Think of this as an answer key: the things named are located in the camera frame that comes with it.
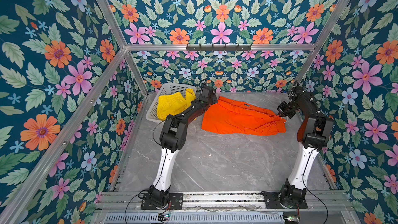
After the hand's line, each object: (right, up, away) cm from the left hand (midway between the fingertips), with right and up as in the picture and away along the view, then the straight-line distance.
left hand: (217, 92), depth 101 cm
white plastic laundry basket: (-42, -15, -2) cm, 45 cm away
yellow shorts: (-30, -8, +5) cm, 32 cm away
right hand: (+41, -14, -1) cm, 43 cm away
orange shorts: (+6, -16, +2) cm, 17 cm away
